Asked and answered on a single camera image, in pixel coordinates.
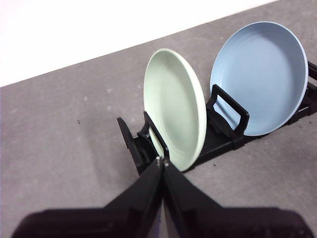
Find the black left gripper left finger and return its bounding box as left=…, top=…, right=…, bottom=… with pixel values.
left=11, top=157, right=163, bottom=238

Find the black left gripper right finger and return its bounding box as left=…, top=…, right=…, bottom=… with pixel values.
left=162, top=160, right=312, bottom=238

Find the pale green plate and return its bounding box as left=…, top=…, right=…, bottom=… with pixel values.
left=143, top=49, right=208, bottom=173

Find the light blue plate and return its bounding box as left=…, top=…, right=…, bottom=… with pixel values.
left=210, top=21, right=310, bottom=137

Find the black plastic plate rack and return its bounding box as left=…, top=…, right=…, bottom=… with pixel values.
left=116, top=60, right=317, bottom=176

